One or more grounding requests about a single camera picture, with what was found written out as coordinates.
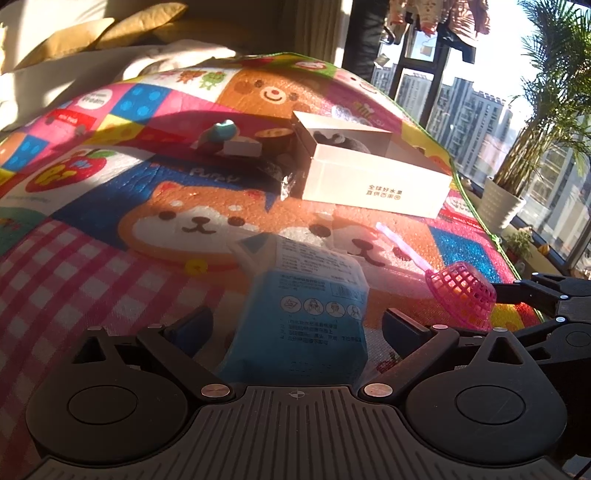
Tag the pale yellow pillow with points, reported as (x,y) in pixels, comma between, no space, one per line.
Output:
(64,44)

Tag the blue face mask packet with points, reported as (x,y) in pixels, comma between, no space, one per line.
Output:
(314,300)

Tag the brown round object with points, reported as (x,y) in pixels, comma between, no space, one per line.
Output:
(274,141)

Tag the white sofa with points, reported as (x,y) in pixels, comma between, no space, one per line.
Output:
(27,92)

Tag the beige curtain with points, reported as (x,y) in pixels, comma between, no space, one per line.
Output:
(314,27)

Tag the white plastic socket block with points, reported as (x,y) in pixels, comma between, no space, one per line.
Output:
(242,148)

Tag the teal heart-shaped object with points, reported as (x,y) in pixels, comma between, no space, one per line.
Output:
(224,129)

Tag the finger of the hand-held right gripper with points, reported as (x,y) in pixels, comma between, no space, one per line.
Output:
(558,341)
(526,295)

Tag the pink plastic scoop basket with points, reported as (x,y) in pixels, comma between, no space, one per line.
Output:
(457,290)

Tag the potted palm white pot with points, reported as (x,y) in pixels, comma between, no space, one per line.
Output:
(501,203)

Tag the colourful printed play mat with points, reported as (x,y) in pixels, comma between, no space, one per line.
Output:
(138,184)

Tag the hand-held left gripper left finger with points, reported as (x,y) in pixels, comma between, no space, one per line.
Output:
(194,332)

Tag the black window frame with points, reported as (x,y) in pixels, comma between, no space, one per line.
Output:
(413,55)

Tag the grey plush toy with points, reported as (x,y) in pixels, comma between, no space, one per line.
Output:
(351,144)

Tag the brown cardboard box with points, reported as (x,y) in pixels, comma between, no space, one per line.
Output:
(369,184)

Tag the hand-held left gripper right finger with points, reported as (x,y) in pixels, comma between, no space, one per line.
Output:
(404,330)

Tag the small green plant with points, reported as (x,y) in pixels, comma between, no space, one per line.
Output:
(519,242)

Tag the white blanket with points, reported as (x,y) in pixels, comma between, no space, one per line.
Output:
(184,57)

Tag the hanging clothes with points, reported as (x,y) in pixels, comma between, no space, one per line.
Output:
(438,16)

